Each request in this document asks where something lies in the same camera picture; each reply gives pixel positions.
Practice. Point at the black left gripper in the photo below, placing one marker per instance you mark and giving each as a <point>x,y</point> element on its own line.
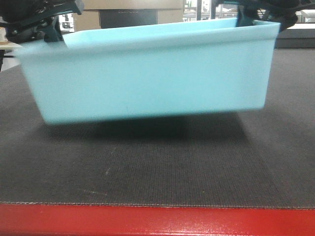
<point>29,20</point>

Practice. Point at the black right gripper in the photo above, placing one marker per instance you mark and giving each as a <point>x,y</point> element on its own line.
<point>279,11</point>

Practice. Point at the light blue plastic bin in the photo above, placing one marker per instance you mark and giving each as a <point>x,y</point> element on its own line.
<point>151,71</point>

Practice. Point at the dark grey conveyor belt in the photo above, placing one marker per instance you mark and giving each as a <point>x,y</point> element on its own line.
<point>262,159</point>

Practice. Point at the cardboard box background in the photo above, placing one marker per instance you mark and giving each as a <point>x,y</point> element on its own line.
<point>102,14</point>

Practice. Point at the red conveyor frame edge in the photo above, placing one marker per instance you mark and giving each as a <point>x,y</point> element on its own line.
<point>66,220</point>

